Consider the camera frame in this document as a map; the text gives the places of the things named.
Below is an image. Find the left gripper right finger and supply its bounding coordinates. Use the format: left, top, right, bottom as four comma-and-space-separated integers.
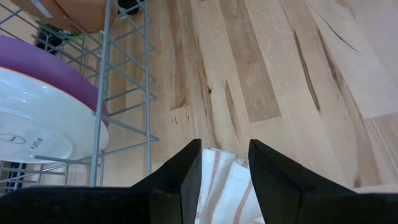
248, 138, 398, 224

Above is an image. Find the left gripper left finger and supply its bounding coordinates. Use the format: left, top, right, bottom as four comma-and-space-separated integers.
0, 138, 203, 224

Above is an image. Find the white striped dish towel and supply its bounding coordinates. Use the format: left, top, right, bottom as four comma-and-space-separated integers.
194, 147, 267, 224

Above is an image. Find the white plate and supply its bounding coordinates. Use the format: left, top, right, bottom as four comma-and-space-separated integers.
0, 67, 109, 164

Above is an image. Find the purple plate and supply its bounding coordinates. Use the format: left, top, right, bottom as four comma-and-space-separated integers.
0, 35, 109, 128

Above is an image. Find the grey wire dish rack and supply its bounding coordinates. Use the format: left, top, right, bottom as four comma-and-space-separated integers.
0, 0, 160, 187

